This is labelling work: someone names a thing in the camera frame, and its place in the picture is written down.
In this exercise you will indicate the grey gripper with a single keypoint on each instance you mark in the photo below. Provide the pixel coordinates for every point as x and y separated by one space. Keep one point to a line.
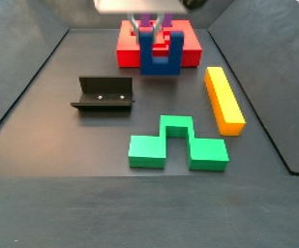
140 7

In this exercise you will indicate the purple block in board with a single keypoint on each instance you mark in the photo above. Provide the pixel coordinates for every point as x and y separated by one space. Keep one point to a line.
163 19

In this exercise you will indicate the red board base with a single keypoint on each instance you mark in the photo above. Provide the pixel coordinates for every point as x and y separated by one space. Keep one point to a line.
128 49

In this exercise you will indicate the yellow long block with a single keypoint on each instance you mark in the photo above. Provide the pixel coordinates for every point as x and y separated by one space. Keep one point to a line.
228 116

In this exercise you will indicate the green zigzag block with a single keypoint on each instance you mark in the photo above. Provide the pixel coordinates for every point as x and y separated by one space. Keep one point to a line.
152 152

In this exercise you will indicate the black angle bracket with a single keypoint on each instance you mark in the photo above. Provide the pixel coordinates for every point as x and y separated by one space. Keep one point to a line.
104 93

